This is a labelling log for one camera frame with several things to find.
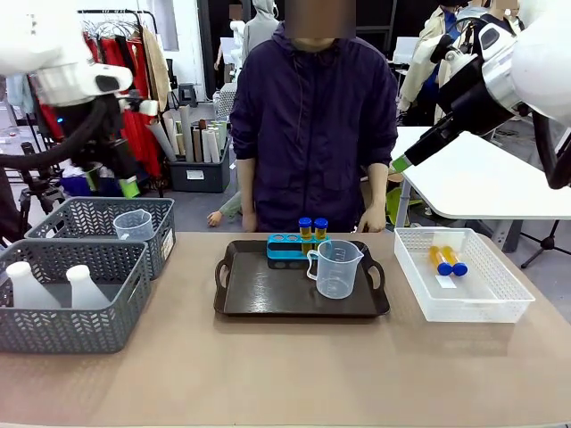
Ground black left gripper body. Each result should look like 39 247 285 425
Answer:
59 99 127 155

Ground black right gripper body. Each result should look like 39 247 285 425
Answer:
438 54 519 136

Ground clear plastic measuring cup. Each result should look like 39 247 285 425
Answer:
112 209 153 244
305 239 364 300

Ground person's left forearm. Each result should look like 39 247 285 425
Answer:
364 161 390 211

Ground person's right forearm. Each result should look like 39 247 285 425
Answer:
236 157 259 216

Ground person's left hand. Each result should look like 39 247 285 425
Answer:
356 203 387 235

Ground red dress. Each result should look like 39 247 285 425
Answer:
84 35 162 178

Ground grey plastic basket with label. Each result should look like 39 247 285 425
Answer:
24 196 177 282

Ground grey cone paper roll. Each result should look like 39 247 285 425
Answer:
145 119 178 163

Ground mannequin in beige trench coat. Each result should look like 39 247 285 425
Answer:
398 4 452 127

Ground lime green chair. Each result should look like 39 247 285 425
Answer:
385 185 421 227

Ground white table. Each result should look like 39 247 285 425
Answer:
389 126 571 254

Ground tall grey paper roll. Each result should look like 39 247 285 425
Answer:
178 105 195 163

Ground dark grey storage bin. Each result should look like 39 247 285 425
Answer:
168 133 232 194

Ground beige hanging garment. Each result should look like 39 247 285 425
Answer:
140 25 172 113

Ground small black step stool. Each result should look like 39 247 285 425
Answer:
178 83 198 108

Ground mannequin in green sweater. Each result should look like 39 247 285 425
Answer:
206 191 244 229

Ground person in navy jacket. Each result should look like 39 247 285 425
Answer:
228 0 401 234

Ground white plastic bottle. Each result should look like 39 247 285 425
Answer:
4 260 62 310
65 264 112 310

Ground black metal clothes rack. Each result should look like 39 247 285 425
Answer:
78 8 167 198

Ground black stand tripod legs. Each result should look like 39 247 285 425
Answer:
518 218 571 269

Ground large grey plastic basket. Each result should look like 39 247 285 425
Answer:
0 239 153 355

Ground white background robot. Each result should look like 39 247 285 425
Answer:
218 19 251 91

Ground white plastic mesh basket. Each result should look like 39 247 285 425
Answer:
393 226 537 324

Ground blue test tube rack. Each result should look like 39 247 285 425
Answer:
266 233 334 260

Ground dark brown plastic tray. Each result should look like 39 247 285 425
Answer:
213 239 392 318

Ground mannequin in grey hoodie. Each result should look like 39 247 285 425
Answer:
241 0 282 68

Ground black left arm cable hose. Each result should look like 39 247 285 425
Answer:
0 97 113 171

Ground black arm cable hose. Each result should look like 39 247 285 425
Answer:
529 111 571 191
0 97 113 171

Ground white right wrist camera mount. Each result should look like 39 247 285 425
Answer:
429 32 468 69

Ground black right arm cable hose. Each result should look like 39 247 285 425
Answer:
529 111 571 191

